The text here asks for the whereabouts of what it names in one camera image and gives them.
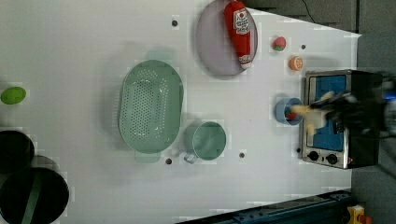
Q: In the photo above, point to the orange slice toy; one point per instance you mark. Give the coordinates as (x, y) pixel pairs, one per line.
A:
(296, 63)

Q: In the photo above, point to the green perforated colander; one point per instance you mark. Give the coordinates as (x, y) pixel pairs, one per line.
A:
(151, 99)

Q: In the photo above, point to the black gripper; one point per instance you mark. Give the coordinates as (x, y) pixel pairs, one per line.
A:
(345, 111)

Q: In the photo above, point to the silver toaster oven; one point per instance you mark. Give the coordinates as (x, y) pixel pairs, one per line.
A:
(348, 149)

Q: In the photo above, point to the blue metal frame rail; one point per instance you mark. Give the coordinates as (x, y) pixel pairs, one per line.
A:
(326, 208)

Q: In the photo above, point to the red toy strawberry in bowl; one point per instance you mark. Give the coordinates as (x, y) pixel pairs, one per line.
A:
(289, 114)

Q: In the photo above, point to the red toy strawberry on table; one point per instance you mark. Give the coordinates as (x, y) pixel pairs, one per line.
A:
(280, 44)

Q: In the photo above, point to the blue small bowl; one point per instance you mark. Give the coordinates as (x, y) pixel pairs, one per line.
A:
(284, 114)

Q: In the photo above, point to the grey round plate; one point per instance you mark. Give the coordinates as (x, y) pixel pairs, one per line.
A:
(214, 45)

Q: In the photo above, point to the green cup with handle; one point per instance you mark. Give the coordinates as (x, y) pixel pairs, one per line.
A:
(205, 140)

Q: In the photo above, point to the yellow red emergency button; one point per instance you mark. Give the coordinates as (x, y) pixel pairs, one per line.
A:
(358, 216)

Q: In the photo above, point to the black round base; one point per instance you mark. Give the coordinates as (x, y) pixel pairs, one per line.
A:
(16, 151)

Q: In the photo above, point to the green lime toy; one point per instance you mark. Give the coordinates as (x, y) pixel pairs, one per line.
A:
(13, 95)

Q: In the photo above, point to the red ketchup bottle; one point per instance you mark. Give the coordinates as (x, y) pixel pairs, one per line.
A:
(238, 27)

